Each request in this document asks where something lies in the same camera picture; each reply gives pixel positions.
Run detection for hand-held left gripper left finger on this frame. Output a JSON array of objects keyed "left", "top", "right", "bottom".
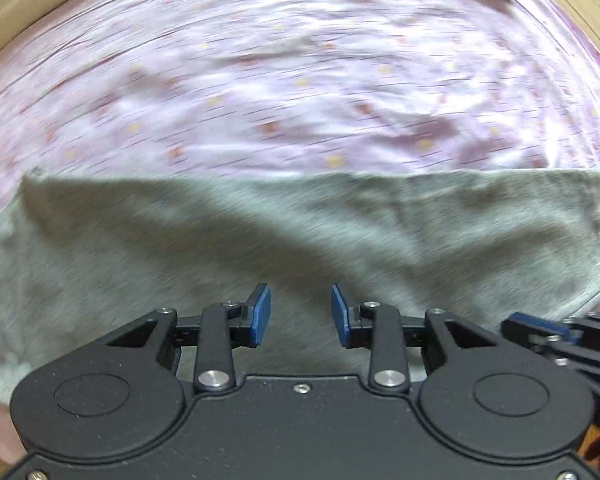
[{"left": 105, "top": 283, "right": 273, "bottom": 394}]

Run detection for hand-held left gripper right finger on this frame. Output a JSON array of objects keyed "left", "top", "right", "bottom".
[{"left": 330, "top": 284, "right": 499, "bottom": 395}]

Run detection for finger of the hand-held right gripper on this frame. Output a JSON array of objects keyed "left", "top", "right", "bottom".
[{"left": 500, "top": 311, "right": 600, "bottom": 401}]

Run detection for grey speckled pants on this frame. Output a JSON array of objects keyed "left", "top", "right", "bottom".
[{"left": 0, "top": 167, "right": 600, "bottom": 407}]

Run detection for pink patterned bed sheet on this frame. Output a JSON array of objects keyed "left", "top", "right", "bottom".
[{"left": 0, "top": 0, "right": 600, "bottom": 466}]

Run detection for cream panelled wardrobe door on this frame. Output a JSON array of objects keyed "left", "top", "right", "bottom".
[{"left": 527, "top": 0, "right": 600, "bottom": 88}]

